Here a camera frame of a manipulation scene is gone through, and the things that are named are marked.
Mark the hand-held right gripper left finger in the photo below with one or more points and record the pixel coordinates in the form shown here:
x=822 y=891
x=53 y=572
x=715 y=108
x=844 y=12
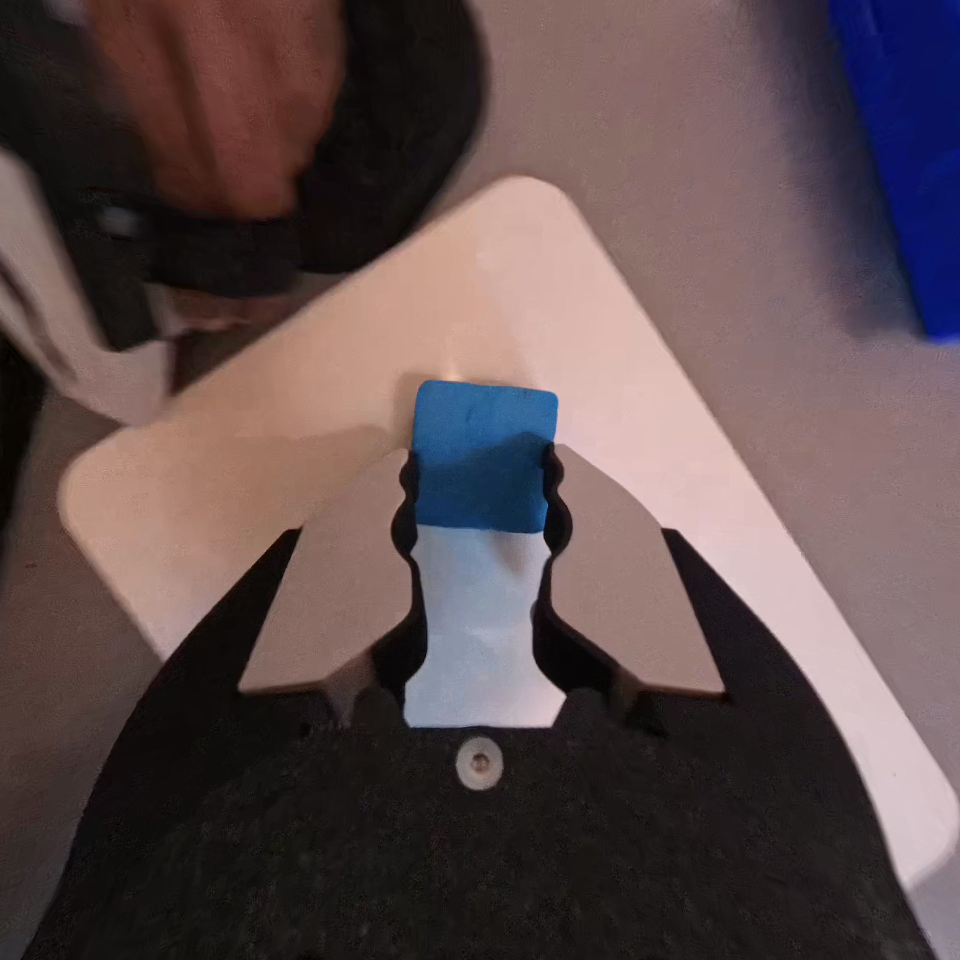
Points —
x=330 y=600

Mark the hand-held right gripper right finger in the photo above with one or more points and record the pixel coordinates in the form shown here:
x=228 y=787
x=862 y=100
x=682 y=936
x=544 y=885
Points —
x=630 y=600

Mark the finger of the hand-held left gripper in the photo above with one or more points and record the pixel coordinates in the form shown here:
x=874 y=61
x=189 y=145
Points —
x=90 y=360

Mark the white whiteboard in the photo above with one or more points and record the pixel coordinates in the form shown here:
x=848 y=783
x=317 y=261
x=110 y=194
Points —
x=675 y=420

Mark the blue whiteboard eraser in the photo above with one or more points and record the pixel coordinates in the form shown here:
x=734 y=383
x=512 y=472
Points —
x=483 y=458

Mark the blue plastic bin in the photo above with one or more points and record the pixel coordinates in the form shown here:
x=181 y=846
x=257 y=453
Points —
x=908 y=135

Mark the person's left hand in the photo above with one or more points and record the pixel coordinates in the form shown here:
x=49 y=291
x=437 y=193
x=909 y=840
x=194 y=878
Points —
x=225 y=90

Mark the black textured wrist pad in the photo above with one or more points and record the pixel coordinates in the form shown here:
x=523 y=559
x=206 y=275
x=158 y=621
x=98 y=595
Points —
x=405 y=120

